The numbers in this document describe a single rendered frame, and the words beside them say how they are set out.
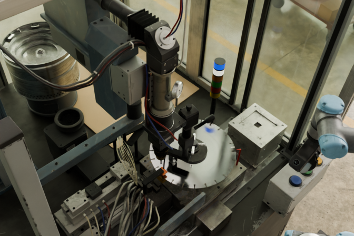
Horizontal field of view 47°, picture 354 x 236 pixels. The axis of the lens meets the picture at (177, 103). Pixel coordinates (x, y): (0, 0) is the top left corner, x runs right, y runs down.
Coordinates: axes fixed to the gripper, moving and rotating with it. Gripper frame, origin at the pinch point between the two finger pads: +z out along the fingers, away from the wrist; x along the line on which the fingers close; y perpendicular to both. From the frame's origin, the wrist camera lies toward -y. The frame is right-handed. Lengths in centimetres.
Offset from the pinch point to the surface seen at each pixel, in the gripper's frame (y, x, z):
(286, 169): 2.6, 5.7, 7.5
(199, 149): -19.9, 31.5, 1.0
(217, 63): 4, 47, -19
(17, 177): -87, 11, -70
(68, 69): -35, 97, -4
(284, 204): -6.0, -1.7, 14.6
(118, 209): -53, 40, 19
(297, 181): 0.7, -0.8, 6.5
